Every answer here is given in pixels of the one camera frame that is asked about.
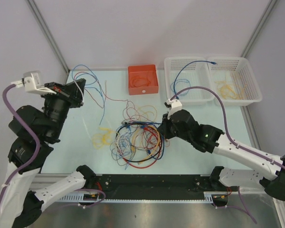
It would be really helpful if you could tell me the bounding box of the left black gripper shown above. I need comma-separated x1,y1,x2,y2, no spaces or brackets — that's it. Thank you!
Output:
42,77,87,140

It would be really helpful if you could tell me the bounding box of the thin dark red wire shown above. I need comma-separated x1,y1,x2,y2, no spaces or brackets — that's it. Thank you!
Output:
73,71,162,152

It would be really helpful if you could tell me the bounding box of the thick blue ethernet cable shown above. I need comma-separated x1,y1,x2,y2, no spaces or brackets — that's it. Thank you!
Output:
170,61,218,100

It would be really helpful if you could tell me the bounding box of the thin tan wire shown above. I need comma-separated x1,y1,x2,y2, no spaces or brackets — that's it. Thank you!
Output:
213,71,249,100

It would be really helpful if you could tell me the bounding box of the thin orange wire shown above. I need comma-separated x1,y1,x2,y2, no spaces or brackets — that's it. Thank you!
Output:
130,75,151,88

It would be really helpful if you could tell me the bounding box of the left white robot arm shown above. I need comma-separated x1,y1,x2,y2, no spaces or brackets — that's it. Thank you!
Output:
0,76,95,228

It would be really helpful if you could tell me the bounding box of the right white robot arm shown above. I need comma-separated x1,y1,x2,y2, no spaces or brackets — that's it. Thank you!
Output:
158,110,285,201

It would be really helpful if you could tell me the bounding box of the left white plastic basket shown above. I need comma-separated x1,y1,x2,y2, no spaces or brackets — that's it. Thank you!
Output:
164,57,216,105

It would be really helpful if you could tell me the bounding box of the white plastic basket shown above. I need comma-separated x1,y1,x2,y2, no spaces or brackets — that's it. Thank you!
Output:
208,57,263,106
164,57,216,105

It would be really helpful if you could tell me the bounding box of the orange square box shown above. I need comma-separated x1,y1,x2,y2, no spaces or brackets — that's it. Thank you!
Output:
128,65,159,95

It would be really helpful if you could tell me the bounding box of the right white plastic basket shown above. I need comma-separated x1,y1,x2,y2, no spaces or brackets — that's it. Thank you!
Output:
208,57,263,106

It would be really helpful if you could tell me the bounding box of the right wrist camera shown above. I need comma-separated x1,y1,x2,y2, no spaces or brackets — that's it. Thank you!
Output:
164,99,182,119

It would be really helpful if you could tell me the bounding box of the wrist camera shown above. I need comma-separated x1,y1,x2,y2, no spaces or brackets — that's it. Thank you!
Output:
164,99,182,119
11,71,56,95

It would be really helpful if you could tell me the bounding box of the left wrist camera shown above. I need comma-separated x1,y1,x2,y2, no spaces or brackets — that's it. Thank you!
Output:
11,71,56,95

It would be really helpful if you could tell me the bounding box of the thick yellow cable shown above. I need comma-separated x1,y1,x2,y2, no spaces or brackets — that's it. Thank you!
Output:
130,125,162,160

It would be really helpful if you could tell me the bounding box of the thick black cable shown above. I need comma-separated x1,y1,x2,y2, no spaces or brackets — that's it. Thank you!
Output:
116,121,163,163

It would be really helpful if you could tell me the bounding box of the thin white wire bundle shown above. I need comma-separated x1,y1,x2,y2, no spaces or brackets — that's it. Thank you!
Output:
78,80,133,155

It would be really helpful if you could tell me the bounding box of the thick red cable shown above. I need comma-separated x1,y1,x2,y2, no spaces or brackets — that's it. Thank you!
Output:
125,125,163,169

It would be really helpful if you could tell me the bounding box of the white slotted cable duct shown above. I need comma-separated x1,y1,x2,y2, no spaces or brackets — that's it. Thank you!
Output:
58,193,213,204

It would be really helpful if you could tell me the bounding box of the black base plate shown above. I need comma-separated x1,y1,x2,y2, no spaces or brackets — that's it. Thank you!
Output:
76,165,230,200

